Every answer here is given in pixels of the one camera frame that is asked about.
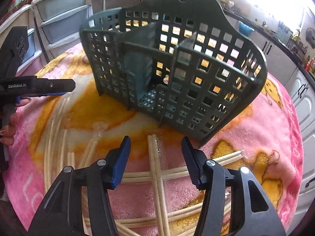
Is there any chopstick pair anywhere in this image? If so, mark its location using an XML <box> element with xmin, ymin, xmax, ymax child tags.
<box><xmin>147</xmin><ymin>134</ymin><xmax>170</xmax><ymax>235</ymax></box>
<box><xmin>44</xmin><ymin>97</ymin><xmax>70</xmax><ymax>193</ymax></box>
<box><xmin>83</xmin><ymin>201</ymin><xmax>232</xmax><ymax>229</ymax></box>

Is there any left hand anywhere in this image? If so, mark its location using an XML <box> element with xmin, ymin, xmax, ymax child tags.
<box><xmin>1</xmin><ymin>111</ymin><xmax>19</xmax><ymax>146</ymax></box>

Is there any plastic drawer unit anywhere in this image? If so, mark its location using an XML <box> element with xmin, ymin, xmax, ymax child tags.
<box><xmin>14</xmin><ymin>0</ymin><xmax>94</xmax><ymax>77</ymax></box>

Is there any wrapped chopstick pair horizontal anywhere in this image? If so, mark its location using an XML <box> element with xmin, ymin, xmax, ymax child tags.
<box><xmin>121</xmin><ymin>149</ymin><xmax>245</xmax><ymax>184</ymax></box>

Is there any pink bear blanket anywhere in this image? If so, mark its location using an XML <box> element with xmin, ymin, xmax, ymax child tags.
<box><xmin>1</xmin><ymin>44</ymin><xmax>303</xmax><ymax>235</ymax></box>

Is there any dark green utensil basket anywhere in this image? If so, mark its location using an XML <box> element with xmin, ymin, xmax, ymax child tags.
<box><xmin>80</xmin><ymin>0</ymin><xmax>268</xmax><ymax>146</ymax></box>

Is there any black countertop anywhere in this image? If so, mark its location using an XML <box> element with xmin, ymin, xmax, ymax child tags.
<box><xmin>223</xmin><ymin>9</ymin><xmax>314</xmax><ymax>89</ymax></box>

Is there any blue hanging basket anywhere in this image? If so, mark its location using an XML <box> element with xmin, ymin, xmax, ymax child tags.
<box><xmin>239</xmin><ymin>21</ymin><xmax>255</xmax><ymax>37</ymax></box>

